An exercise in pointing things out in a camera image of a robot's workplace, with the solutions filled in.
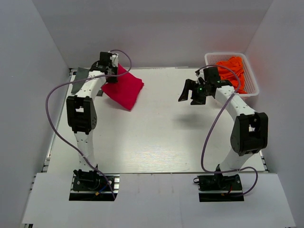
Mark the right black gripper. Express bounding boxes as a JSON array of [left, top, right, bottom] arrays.
[[179, 79, 211, 105]]

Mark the red t shirt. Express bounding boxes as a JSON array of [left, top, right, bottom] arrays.
[[101, 73, 144, 111]]

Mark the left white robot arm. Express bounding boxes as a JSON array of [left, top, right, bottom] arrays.
[[66, 52, 118, 171]]

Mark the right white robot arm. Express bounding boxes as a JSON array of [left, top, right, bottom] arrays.
[[178, 65, 268, 190]]

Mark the folded grey t shirt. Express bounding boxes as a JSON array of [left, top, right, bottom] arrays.
[[71, 67, 105, 100]]

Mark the white plastic basket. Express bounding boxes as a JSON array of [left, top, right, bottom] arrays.
[[205, 52, 259, 99]]

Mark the orange t shirt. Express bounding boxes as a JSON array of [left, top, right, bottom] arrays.
[[216, 56, 247, 95]]

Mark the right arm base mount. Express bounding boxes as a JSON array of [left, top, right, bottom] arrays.
[[193, 174, 244, 202]]

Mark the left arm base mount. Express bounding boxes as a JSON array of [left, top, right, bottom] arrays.
[[69, 170, 120, 201]]

